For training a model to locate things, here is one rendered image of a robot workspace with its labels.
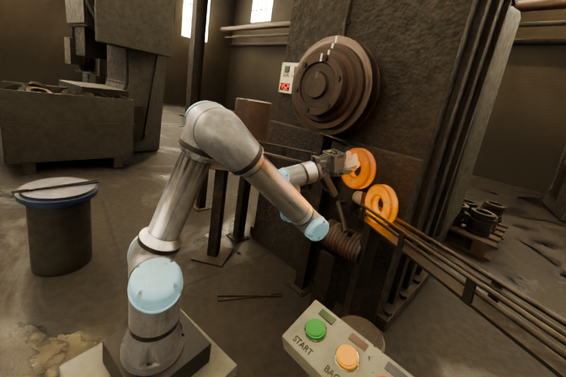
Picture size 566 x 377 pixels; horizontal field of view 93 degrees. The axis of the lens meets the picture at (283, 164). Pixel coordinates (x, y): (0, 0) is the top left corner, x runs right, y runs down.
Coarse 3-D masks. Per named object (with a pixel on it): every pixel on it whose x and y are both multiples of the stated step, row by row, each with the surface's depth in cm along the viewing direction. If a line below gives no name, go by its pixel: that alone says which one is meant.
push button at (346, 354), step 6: (342, 348) 50; (348, 348) 50; (354, 348) 51; (336, 354) 50; (342, 354) 50; (348, 354) 50; (354, 354) 49; (342, 360) 49; (348, 360) 49; (354, 360) 49; (342, 366) 48; (348, 366) 48; (354, 366) 48
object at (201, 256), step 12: (216, 168) 148; (216, 180) 156; (216, 192) 158; (216, 204) 160; (216, 216) 162; (216, 228) 164; (216, 240) 165; (204, 252) 171; (216, 252) 169; (228, 252) 175; (216, 264) 162
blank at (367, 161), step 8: (352, 152) 103; (360, 152) 99; (368, 152) 98; (360, 160) 99; (368, 160) 96; (368, 168) 96; (344, 176) 106; (352, 176) 103; (360, 176) 99; (368, 176) 96; (352, 184) 102; (360, 184) 98; (368, 184) 98
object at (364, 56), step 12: (312, 48) 136; (360, 48) 118; (360, 60) 118; (372, 72) 116; (372, 84) 116; (372, 96) 120; (360, 108) 120; (300, 120) 145; (348, 120) 125; (360, 120) 127; (312, 132) 140; (324, 132) 134; (336, 132) 130
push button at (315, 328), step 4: (312, 320) 56; (316, 320) 56; (320, 320) 56; (308, 324) 55; (312, 324) 55; (316, 324) 55; (320, 324) 55; (308, 328) 54; (312, 328) 54; (316, 328) 54; (320, 328) 54; (324, 328) 54; (308, 332) 54; (312, 332) 53; (316, 332) 53; (320, 332) 53; (324, 332) 54; (308, 336) 54; (312, 336) 53; (316, 336) 53; (320, 336) 53
